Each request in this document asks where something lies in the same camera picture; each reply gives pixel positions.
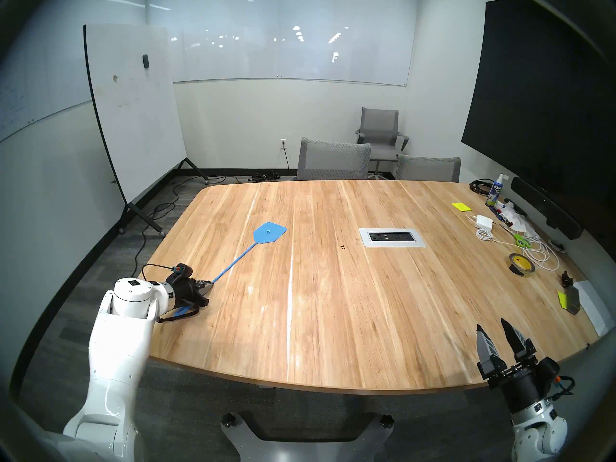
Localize glass wall whiteboard with writing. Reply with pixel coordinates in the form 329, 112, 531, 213
0, 0, 147, 144

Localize silver table power outlet box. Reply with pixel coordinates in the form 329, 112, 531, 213
359, 227, 427, 248

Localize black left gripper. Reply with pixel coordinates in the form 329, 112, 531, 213
168, 278, 215, 309

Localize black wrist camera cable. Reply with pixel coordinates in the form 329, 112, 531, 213
553, 374, 576, 401
141, 264, 179, 281

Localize white plastic bag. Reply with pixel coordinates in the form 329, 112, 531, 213
500, 204, 539, 238

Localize blue plastic fly swatter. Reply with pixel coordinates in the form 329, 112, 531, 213
172, 221, 288, 318

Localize white paper sheet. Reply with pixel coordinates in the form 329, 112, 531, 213
573, 280, 616, 337

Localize large black wall screen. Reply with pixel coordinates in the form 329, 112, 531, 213
461, 0, 616, 245

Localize black looped floor cable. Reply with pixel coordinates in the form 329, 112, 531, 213
149, 175, 241, 221

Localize black cable bundle with cord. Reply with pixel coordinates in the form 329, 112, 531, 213
248, 145, 291, 182

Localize wide glass wall whiteboard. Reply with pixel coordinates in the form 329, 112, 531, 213
147, 0, 419, 87

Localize brown packing tape roll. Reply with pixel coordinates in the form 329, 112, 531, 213
509, 253, 536, 277

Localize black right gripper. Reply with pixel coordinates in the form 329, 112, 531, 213
476, 317, 548, 414

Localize grey office chair with armrests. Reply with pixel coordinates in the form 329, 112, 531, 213
355, 107, 410, 180

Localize green handled scissors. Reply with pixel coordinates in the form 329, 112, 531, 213
498, 223, 533, 249

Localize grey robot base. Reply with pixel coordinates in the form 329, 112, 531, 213
220, 411, 395, 462

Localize black video sound bar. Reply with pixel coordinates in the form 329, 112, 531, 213
510, 177, 584, 240

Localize white mobile whiteboard on stand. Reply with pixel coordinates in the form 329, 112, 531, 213
83, 24, 210, 238

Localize whiteboard cleaner spray bottle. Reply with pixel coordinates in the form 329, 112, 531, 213
485, 173, 509, 208

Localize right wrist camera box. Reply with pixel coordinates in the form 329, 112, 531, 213
538, 356, 563, 387

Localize black left wrist camera cable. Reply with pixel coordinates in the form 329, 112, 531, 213
141, 264, 179, 281

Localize long black floor cable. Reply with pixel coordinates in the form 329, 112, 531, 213
126, 204, 174, 286

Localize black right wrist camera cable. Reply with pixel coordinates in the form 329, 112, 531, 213
553, 374, 576, 401

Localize grey mesh office chair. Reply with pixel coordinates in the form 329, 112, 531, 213
287, 138, 372, 181
396, 154, 462, 183

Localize white charger cable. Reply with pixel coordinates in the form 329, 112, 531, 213
465, 213, 561, 273

